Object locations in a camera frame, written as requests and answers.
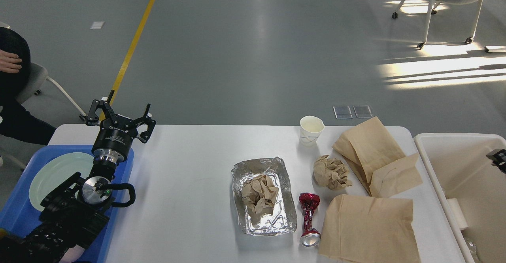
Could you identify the crushed red can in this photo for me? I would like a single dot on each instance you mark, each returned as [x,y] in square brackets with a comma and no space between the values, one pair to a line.
[309,203]

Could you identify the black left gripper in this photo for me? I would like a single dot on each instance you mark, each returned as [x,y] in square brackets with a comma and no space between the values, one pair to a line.
[114,139]

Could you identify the metal floor socket plate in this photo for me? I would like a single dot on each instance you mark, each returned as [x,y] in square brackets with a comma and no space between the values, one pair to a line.
[349,112]

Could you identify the crumpled brown paper in tray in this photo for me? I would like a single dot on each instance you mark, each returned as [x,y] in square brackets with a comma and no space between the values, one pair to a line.
[259,194]

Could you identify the light green plate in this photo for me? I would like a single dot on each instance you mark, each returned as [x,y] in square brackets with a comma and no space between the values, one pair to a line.
[52,174]

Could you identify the seated person in black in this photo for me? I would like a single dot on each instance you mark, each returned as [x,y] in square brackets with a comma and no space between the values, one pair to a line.
[16,121]

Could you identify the brown paper ball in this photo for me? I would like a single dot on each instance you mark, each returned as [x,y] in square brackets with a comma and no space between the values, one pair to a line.
[331,173]

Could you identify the blue plastic tray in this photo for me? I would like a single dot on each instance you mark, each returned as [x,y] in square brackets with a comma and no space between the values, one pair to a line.
[20,217]

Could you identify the brown paper bag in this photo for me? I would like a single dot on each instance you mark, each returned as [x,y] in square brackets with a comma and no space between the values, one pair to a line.
[362,229]
[377,160]

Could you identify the pink mug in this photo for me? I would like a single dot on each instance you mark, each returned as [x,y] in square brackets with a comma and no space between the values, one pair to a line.
[72,254]

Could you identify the white paper cup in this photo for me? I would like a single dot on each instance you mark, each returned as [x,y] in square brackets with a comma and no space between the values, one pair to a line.
[458,215]
[310,130]

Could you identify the front brown paper bag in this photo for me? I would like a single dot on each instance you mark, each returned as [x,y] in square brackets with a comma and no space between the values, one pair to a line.
[362,229]

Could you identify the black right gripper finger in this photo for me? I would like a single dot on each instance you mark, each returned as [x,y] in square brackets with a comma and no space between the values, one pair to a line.
[498,158]

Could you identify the person's left hand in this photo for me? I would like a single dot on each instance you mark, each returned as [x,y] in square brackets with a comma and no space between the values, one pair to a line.
[9,62]

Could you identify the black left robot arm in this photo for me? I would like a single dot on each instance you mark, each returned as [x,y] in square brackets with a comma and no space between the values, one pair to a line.
[74,213]

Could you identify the aluminium foil tray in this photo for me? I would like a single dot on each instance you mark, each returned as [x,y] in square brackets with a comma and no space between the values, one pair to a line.
[280,219]

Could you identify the rear brown paper bag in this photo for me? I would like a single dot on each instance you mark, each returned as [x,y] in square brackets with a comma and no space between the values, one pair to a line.
[377,160]

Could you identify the white plastic bin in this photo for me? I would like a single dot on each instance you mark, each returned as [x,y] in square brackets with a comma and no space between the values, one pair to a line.
[458,168]

